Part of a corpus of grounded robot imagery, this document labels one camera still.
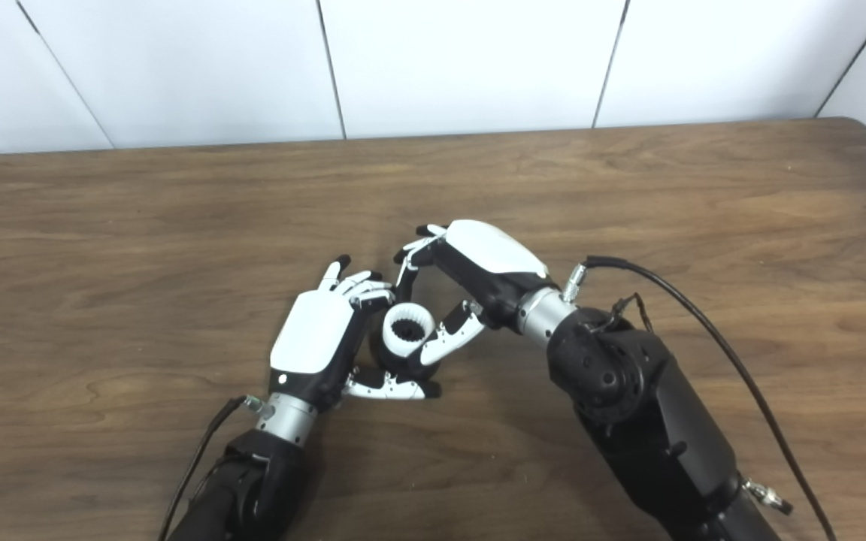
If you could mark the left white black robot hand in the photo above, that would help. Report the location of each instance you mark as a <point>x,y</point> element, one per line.
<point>313,330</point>

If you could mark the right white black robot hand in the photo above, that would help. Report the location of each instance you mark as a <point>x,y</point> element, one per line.
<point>489,259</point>

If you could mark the round black plastic part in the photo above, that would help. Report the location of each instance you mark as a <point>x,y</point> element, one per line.
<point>403,368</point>

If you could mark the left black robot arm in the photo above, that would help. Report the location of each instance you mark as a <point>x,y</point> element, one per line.
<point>252,488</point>

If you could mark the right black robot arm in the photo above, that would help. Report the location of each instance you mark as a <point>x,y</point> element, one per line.
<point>643,413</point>

